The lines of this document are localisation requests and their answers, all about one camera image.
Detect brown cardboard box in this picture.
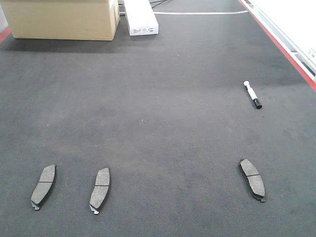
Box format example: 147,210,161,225
0,0,119,41

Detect brake pad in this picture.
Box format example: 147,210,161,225
31,164,57,211
89,167,111,215
238,159,266,202

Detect white black cylindrical tool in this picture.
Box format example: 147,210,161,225
243,80,262,109

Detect white long carton box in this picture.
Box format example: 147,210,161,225
123,0,159,36

